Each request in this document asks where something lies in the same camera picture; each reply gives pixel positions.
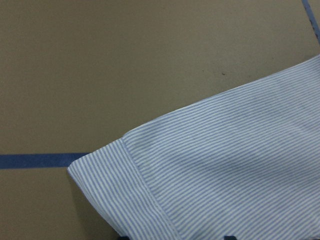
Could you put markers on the light blue striped shirt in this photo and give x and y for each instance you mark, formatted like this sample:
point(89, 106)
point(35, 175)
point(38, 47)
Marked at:
point(242, 163)

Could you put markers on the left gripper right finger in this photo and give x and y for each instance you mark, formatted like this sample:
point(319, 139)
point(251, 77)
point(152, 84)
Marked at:
point(229, 237)

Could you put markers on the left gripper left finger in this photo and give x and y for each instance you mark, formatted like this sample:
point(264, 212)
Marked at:
point(123, 238)

